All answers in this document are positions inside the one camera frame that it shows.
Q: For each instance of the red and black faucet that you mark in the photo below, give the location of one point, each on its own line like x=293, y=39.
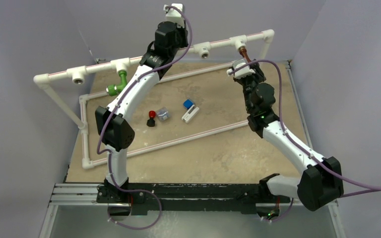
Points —
x=151, y=121

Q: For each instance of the blue and white faucet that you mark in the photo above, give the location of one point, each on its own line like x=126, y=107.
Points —
x=191, y=112

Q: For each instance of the brown copper faucet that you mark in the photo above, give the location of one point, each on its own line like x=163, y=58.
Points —
x=243, y=52

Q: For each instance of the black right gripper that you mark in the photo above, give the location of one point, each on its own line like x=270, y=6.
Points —
x=258, y=75

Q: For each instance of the clear grey faucet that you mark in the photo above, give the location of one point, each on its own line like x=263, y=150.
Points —
x=163, y=114

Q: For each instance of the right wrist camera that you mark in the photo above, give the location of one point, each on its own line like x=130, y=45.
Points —
x=239, y=69

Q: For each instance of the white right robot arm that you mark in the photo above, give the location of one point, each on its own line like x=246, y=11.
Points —
x=319, y=182

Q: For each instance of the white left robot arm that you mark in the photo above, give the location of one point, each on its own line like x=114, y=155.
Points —
x=115, y=131

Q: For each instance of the aluminium frame rail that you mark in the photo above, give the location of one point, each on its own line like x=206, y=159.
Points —
x=73, y=212

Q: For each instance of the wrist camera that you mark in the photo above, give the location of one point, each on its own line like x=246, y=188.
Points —
x=173, y=15
x=239, y=69

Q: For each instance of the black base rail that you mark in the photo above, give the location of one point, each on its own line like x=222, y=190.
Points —
x=206, y=197

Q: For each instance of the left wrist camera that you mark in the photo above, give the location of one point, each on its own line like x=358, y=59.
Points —
x=173, y=15

